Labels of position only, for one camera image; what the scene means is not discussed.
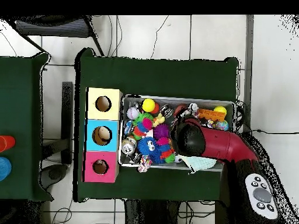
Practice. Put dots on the blue spiky toy with eyes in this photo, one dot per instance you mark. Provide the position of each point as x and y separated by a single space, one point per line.
144 145

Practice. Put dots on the yellow smooth ball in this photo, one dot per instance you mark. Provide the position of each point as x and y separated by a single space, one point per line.
148 105

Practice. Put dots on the yellow plush duck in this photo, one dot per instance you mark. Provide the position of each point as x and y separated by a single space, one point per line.
158 119

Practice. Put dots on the pink blue orange spiky caterpillar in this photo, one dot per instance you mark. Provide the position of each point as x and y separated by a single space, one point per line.
144 124

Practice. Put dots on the black striped chair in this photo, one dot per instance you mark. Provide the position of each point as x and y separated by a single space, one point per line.
51 28

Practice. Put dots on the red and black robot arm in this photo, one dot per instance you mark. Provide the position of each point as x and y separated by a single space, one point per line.
222 144

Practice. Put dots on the wooden box with three holes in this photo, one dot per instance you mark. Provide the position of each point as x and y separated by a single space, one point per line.
102 114

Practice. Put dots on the dark grey floor object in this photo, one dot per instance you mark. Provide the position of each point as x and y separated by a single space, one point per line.
55 173

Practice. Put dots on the mint green knitted cloth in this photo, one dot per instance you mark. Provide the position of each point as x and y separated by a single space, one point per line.
201 163

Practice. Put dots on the blue plastic cup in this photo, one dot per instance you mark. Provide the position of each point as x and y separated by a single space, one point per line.
4 169

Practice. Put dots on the side table green cloth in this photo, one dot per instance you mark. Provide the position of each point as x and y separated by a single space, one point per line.
18 98

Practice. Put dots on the white baseball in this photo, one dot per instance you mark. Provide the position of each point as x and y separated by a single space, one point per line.
133 113

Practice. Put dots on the purple spiky ball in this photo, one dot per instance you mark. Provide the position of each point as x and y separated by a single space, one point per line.
161 131

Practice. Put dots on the crushed drink can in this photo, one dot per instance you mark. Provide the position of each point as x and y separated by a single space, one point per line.
128 146

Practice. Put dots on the dark green table cloth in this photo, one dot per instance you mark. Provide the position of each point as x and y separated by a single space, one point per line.
151 77

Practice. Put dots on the long orange plastic block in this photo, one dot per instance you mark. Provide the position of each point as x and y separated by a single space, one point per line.
211 114

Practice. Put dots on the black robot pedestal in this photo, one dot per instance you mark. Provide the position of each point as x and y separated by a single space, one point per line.
151 214

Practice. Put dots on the red plastic cup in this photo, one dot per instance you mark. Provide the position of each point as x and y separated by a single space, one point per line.
8 143

